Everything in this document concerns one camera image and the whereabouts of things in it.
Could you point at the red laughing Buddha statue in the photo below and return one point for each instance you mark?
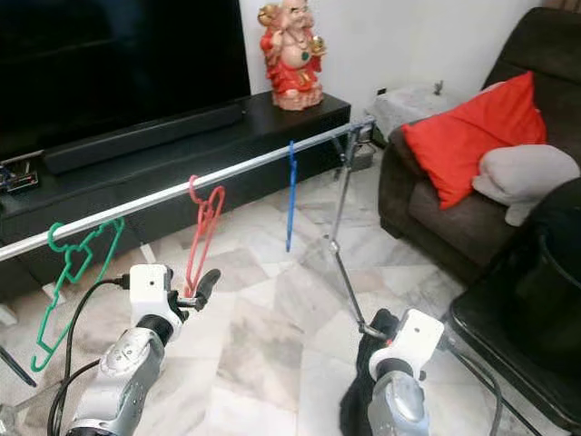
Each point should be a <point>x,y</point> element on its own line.
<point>292,56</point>

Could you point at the black television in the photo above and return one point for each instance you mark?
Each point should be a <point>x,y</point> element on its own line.
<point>109,64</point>

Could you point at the black soundbar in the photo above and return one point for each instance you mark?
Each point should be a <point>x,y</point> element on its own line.
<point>145,136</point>

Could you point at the black metal chair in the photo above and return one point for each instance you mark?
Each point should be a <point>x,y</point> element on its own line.
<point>490,336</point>

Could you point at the grey pillow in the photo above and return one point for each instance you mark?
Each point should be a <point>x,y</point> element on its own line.
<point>526,174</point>

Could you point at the red cushion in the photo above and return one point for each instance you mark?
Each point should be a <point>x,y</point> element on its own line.
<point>477,136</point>

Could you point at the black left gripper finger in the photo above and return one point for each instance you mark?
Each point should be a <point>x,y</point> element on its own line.
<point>209,283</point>

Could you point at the green plastic hanger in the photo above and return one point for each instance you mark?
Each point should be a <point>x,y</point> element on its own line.
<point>52,238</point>

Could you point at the metal clothes rack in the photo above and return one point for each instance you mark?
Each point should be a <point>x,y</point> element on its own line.
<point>172,193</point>

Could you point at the lace covered side table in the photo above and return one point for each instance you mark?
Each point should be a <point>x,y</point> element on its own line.
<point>408,104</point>

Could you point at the small black display box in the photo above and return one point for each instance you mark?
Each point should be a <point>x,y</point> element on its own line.
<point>23,180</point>

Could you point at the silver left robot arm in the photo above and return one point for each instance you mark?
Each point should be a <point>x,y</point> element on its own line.
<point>132,381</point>

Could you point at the dark sofa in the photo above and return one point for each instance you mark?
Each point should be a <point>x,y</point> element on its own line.
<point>436,218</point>

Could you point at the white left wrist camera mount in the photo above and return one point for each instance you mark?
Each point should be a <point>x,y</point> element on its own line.
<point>150,289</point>

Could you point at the blue plastic hanger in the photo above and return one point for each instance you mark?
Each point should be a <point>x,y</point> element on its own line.
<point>290,195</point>

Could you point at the red plastic hanger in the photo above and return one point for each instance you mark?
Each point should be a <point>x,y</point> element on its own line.
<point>201,236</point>

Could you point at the black TV cabinet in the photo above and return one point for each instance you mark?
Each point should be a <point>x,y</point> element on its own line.
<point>263,141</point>

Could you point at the small brass figurine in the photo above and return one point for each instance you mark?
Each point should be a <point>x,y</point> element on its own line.
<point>438,87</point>

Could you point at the black shirt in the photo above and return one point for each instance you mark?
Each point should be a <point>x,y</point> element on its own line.
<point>359,400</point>

